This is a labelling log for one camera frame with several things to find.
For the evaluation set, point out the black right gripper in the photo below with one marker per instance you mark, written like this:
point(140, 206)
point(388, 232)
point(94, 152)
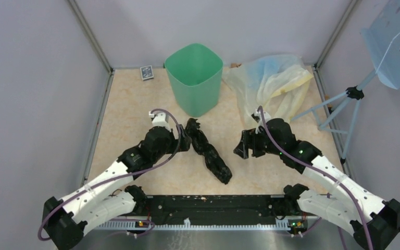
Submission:
point(249, 139)

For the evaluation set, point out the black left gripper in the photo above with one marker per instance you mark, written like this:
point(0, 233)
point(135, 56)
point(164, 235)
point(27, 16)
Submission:
point(185, 141)

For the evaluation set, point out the black trash bag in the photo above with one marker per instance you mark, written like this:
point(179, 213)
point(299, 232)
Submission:
point(213, 161)

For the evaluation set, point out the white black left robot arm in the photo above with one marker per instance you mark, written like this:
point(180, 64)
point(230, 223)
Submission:
point(66, 220)

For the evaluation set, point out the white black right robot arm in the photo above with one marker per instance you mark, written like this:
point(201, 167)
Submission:
point(369, 219)

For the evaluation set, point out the green plastic trash bin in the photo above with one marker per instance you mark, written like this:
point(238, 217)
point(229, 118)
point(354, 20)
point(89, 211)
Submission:
point(195, 72)

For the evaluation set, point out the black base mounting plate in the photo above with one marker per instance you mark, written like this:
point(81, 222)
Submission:
point(216, 209)

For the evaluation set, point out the translucent white plastic bag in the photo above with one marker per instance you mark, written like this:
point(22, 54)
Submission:
point(279, 83)

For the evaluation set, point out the light blue tripod stand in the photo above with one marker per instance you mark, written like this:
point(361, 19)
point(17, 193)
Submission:
point(351, 94)

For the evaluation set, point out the light blue perforated panel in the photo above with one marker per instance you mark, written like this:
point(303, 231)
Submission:
point(382, 39)

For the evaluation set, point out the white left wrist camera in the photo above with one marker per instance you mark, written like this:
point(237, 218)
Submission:
point(160, 119)

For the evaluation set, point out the white cable duct strip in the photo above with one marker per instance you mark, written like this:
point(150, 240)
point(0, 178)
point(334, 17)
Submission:
point(282, 225)

